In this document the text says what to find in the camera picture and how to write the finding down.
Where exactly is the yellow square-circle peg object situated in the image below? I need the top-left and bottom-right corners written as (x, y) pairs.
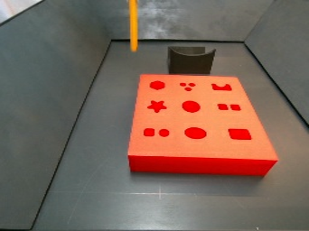
top-left (128, 0), bottom-right (137, 52)

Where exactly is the red foam shape board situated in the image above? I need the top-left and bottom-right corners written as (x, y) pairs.
top-left (128, 74), bottom-right (278, 176)

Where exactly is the black curved holder stand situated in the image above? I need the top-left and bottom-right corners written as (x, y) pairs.
top-left (167, 46), bottom-right (216, 75)

